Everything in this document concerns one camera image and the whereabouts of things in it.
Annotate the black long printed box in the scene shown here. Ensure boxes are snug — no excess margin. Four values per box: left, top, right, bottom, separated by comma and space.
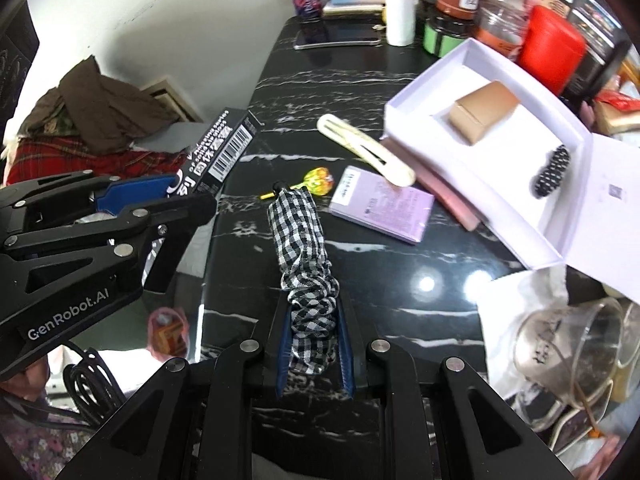
139, 106, 260, 286

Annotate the black white gingham scrunchie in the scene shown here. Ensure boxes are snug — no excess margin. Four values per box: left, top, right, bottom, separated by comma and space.
268, 188, 340, 376

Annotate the small purple booklet box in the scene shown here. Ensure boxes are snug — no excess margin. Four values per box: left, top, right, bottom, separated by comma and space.
329, 166, 435, 245

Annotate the black polka dot scrunchie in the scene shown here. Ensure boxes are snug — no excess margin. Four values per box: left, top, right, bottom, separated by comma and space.
533, 144, 570, 198

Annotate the kraft brown cardboard box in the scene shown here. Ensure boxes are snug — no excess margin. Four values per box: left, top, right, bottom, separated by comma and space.
448, 81, 520, 145

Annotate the red plaid blanket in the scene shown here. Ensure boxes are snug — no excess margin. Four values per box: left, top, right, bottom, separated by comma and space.
3, 136, 186, 185

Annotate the brown cloth pile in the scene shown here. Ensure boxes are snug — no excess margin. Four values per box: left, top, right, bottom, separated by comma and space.
18, 56, 180, 155

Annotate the glass cup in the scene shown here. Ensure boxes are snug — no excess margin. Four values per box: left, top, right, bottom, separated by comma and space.
513, 298, 624, 408

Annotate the yellow lollipop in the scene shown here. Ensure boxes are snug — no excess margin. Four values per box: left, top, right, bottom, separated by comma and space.
259, 167, 334, 200

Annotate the pink flat box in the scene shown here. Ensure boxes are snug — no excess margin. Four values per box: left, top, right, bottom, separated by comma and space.
381, 136, 480, 232

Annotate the cream hair claw clip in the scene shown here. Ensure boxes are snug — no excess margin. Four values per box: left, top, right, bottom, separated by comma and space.
317, 114, 416, 188

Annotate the black smartphone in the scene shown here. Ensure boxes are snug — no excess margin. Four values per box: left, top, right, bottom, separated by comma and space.
293, 22, 382, 51

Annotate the open lilac gift box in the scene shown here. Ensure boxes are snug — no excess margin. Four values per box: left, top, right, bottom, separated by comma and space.
384, 39, 639, 300

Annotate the blue white box stack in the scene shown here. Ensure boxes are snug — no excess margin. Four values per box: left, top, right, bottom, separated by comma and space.
322, 0, 385, 20

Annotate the tan paper packet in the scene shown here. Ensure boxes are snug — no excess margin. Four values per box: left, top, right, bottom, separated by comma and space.
593, 102, 640, 136

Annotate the white cylindrical bottle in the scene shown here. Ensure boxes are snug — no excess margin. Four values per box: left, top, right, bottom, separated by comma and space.
385, 0, 416, 48

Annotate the green black tin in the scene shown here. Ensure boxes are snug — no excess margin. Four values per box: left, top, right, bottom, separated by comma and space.
423, 8, 474, 58

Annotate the red snack packet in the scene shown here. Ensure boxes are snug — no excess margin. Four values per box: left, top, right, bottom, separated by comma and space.
596, 90, 640, 113

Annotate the red canister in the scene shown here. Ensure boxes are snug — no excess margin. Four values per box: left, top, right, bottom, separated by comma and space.
516, 6, 587, 96

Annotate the short clear orange jar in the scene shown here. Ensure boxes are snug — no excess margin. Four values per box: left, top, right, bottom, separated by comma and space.
474, 0, 528, 62

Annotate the black printed snack bag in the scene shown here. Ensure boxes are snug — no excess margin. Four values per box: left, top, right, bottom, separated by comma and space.
540, 0, 631, 101

